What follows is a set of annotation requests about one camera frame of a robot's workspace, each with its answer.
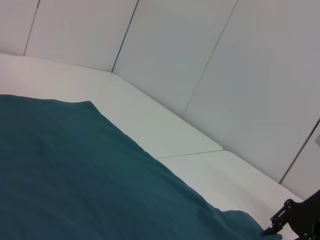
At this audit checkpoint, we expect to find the blue shirt with FREE print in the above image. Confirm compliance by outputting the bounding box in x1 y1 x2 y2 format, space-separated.
0 93 283 240

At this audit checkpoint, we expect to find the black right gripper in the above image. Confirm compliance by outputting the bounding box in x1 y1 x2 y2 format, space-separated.
262 189 320 240

